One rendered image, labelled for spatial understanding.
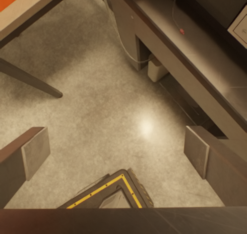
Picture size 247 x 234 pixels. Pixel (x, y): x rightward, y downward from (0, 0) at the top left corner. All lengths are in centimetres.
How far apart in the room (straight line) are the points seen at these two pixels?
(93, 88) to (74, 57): 29
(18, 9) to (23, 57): 89
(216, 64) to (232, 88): 7
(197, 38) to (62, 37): 116
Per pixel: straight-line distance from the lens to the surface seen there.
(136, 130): 120
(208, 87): 57
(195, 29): 56
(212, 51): 54
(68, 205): 105
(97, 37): 144
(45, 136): 17
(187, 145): 17
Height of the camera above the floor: 120
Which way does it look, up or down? 79 degrees down
